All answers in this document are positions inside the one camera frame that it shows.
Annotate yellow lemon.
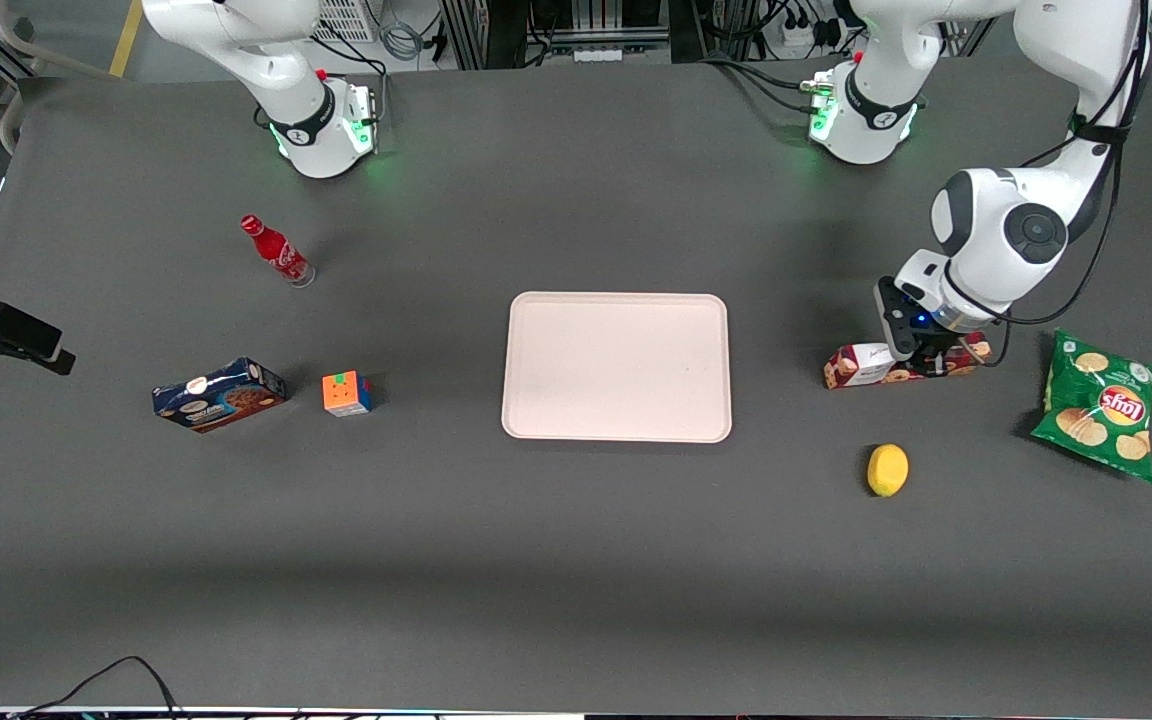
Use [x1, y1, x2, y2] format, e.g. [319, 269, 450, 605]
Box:
[866, 443, 910, 498]

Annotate black left base cables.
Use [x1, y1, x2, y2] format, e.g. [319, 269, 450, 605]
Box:
[701, 55, 822, 113]

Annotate black aluminium frame rack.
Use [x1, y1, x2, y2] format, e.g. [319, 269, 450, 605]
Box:
[439, 0, 675, 71]

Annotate black right base cable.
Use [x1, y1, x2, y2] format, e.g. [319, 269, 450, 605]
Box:
[311, 30, 389, 79]

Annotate red cola bottle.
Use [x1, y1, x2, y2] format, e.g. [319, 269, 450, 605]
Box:
[240, 214, 317, 289]

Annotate grey coiled cable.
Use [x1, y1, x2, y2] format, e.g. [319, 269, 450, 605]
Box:
[379, 18, 429, 63]

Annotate thin black table cable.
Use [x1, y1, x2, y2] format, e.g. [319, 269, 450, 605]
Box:
[6, 655, 187, 720]

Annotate red cookie box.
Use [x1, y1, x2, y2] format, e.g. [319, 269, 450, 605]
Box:
[823, 335, 994, 390]

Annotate white mesh basket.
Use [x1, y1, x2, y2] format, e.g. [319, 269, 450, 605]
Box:
[312, 0, 379, 44]

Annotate colourful puzzle cube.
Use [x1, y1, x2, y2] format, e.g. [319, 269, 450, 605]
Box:
[322, 370, 375, 418]

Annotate green chips bag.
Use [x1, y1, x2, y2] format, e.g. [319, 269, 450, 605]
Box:
[1029, 328, 1152, 485]

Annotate blue cookie box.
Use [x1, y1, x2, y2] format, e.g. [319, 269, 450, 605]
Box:
[151, 357, 288, 434]

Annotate white power strip with plugs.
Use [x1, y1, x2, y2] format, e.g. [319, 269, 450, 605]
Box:
[774, 8, 842, 53]

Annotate white bent hose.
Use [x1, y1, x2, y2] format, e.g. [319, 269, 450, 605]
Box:
[0, 0, 132, 83]

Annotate pale pink plastic tray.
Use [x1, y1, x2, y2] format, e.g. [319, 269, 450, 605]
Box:
[501, 291, 734, 444]

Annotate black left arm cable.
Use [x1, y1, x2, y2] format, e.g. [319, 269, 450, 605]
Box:
[976, 0, 1152, 367]

